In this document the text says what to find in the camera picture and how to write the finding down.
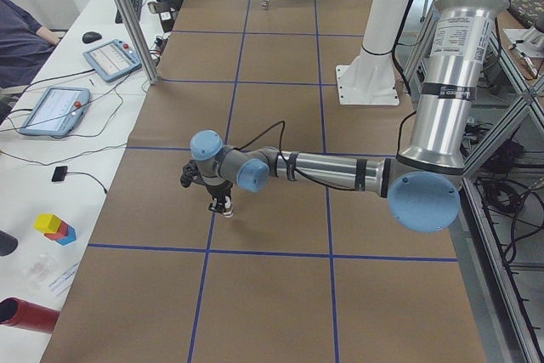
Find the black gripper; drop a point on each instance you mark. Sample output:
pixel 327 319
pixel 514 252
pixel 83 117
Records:
pixel 218 191

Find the white PPR pipe fitting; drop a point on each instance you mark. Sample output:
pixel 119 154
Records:
pixel 228 208

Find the chrome angle valve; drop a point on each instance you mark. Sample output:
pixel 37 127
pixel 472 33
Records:
pixel 266 3

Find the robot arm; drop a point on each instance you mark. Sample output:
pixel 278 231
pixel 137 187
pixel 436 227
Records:
pixel 419 182

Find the brown paper table mat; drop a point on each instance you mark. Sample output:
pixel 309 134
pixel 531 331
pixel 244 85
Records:
pixel 299 273

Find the blue wooden block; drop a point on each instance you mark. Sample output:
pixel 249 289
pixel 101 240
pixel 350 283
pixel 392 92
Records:
pixel 70 237

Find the red wooden block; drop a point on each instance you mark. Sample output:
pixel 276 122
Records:
pixel 61 233

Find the small black puck device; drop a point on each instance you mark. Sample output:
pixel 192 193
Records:
pixel 59 174

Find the far teach pendant tablet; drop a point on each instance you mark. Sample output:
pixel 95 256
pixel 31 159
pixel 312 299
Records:
pixel 113 60

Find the teach pendant tablet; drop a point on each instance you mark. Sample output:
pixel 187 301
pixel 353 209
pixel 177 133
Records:
pixel 57 112
pixel 113 60

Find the yellow wooden block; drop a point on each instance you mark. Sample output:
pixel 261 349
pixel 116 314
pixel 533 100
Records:
pixel 47 223

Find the near teach pendant tablet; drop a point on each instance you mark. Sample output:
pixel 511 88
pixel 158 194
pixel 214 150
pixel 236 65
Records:
pixel 57 112

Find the black computer mouse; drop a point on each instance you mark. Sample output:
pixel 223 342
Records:
pixel 91 37

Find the black cylinder object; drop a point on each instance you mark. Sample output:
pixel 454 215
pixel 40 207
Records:
pixel 8 243

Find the red cylinder tube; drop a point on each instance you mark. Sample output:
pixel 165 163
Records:
pixel 25 315

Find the seated person in blue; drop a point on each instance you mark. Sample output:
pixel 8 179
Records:
pixel 25 45

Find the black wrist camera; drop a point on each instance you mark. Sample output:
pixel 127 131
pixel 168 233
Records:
pixel 190 174

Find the white camera pole with base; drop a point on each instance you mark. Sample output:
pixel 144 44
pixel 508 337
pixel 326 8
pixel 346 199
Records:
pixel 370 78

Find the aluminium frame post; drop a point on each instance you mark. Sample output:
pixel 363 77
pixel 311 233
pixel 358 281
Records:
pixel 132 25

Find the aluminium frame rack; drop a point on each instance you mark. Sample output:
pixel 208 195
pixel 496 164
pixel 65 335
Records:
pixel 502 180

